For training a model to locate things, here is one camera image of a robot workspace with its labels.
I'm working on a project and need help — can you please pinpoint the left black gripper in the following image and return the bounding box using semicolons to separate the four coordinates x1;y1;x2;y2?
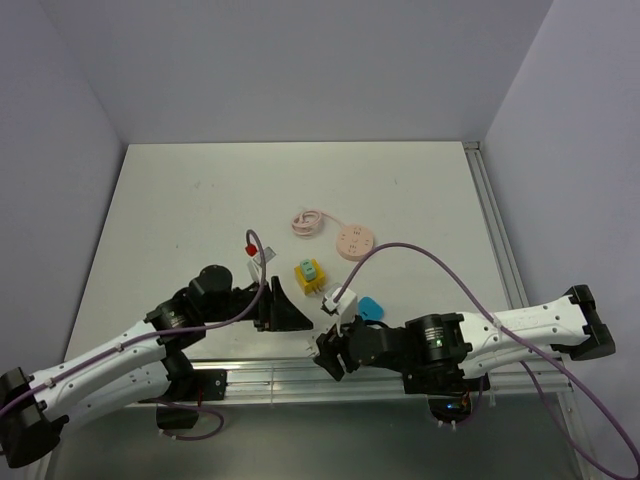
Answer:
203;275;312;331

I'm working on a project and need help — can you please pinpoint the yellow cube socket adapter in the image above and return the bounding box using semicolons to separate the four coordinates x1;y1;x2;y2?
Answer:
294;259;327;296

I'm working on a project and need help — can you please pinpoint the green plug adapter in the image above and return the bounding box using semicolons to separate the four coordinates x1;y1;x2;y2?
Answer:
299;259;317;282

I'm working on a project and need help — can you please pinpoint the white plug adapter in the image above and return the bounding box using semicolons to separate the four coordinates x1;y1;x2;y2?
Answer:
306;332;329;357

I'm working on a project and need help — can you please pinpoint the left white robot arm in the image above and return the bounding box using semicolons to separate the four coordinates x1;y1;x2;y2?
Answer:
1;265;314;469

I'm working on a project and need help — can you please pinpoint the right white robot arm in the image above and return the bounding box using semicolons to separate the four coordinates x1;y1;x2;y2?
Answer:
313;285;616;396

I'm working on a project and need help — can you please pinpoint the blue plug adapter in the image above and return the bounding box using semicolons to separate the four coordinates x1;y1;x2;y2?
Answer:
358;296;385;322

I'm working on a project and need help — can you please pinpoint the pink round power strip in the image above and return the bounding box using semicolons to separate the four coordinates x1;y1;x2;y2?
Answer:
336;224;375;262

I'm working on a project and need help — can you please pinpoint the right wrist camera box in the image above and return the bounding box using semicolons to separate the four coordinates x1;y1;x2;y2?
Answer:
321;283;358;336

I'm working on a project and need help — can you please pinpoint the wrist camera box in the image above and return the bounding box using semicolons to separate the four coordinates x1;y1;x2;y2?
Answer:
321;283;358;336
247;247;276;283

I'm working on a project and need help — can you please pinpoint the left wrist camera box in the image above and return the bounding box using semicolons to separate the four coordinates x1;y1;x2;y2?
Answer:
247;247;276;283

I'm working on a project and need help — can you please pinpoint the aluminium front rail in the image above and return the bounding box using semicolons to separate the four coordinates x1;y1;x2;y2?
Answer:
191;358;572;406

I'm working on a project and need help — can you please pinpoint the aluminium rail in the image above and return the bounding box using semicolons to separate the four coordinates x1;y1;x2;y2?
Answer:
191;358;572;406
462;142;529;308

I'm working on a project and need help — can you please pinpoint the pink coiled cord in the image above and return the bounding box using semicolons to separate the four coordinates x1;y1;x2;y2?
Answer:
291;208;346;237

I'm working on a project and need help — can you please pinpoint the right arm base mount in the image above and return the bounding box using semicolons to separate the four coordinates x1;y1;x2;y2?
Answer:
402;364;491;429

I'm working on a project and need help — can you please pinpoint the aluminium right rail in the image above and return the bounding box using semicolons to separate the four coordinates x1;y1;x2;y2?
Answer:
462;142;529;308

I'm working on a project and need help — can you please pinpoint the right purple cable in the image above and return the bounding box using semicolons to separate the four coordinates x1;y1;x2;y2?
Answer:
337;242;640;480

